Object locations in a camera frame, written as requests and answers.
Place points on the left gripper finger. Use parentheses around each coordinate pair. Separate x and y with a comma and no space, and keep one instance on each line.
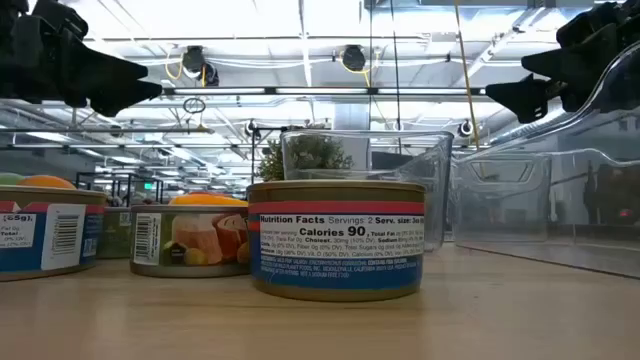
(125,97)
(100,67)

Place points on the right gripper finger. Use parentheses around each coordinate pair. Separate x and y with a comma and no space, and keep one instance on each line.
(580,65)
(520,100)

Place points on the toy orange fruit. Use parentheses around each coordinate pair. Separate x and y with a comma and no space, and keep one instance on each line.
(45,182)

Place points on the green toy apple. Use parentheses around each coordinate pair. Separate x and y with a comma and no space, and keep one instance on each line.
(9,179)

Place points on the blue-label gold tin can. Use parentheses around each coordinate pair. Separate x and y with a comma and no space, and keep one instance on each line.
(335,250)
(30,240)

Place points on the black ceiling device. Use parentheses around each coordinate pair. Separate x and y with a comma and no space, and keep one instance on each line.
(192,59)

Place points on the clear plastic bin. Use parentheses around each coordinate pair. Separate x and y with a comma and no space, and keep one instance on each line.
(467,210)
(600,250)
(430,200)

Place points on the overhead light bar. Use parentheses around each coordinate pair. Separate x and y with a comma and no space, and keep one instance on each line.
(270,91)

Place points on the green potted plant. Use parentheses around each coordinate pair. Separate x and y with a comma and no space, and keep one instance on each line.
(270,167)

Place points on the black overhead camera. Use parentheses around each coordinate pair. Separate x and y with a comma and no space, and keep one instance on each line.
(353,58)

